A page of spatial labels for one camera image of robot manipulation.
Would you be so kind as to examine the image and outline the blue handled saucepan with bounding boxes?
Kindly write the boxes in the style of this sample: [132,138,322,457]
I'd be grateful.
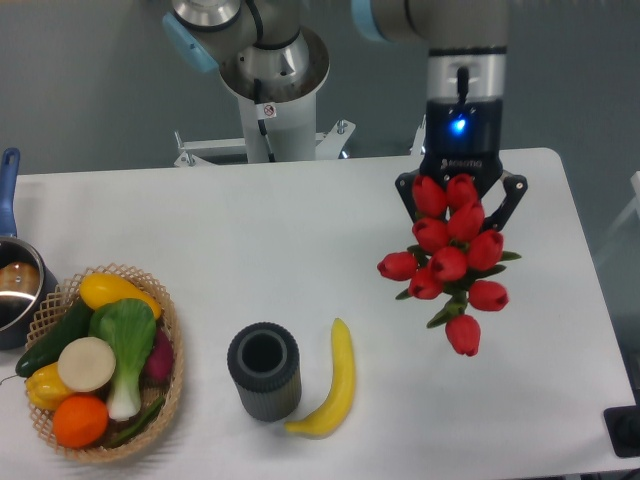
[1,148,57,350]

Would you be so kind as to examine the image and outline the dark grey ribbed vase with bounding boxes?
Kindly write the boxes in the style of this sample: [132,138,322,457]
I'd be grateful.
[227,322,302,422]

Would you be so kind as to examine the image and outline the purple red sweet potato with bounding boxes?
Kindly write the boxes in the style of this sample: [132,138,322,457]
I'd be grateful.
[144,329,174,382]

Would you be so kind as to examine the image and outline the green bok choy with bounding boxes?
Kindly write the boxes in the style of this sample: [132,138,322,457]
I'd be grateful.
[89,298,156,422]

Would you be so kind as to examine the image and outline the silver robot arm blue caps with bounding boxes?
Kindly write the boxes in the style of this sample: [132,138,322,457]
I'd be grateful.
[163,1,527,230]

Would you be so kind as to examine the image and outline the black device at edge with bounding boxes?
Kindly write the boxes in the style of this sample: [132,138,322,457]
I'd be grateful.
[603,405,639,458]

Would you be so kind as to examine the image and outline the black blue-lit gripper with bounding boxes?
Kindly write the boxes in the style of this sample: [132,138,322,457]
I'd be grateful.
[395,99,528,232]

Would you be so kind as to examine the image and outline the yellow banana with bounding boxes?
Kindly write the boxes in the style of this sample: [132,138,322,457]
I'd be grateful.
[284,318,357,438]

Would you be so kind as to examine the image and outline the black cable on pedestal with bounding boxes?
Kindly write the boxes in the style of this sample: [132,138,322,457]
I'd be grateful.
[253,78,277,164]

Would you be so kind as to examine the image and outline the orange fruit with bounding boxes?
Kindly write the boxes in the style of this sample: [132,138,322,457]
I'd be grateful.
[53,394,109,449]

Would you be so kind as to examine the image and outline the dark green cucumber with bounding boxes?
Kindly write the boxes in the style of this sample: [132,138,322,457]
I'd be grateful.
[15,299,93,378]

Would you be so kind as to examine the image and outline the woven wicker basket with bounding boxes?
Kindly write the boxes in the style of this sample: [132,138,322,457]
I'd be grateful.
[26,264,184,463]

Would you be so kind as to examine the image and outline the green bean pod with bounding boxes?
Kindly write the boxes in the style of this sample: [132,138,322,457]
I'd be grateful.
[104,396,165,449]

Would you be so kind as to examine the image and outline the red tulip bouquet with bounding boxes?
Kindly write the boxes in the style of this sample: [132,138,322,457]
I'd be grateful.
[377,174,520,357]

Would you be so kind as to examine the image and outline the white metal base frame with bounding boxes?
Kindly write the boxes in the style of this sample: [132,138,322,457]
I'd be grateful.
[173,119,356,167]

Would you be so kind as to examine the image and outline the yellow bell pepper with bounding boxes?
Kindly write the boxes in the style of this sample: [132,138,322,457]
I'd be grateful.
[25,362,75,411]

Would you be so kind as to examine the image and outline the yellow squash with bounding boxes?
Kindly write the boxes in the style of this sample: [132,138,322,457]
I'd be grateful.
[79,273,162,320]

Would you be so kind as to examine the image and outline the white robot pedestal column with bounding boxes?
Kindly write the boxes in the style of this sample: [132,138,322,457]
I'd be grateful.
[237,93,316,163]

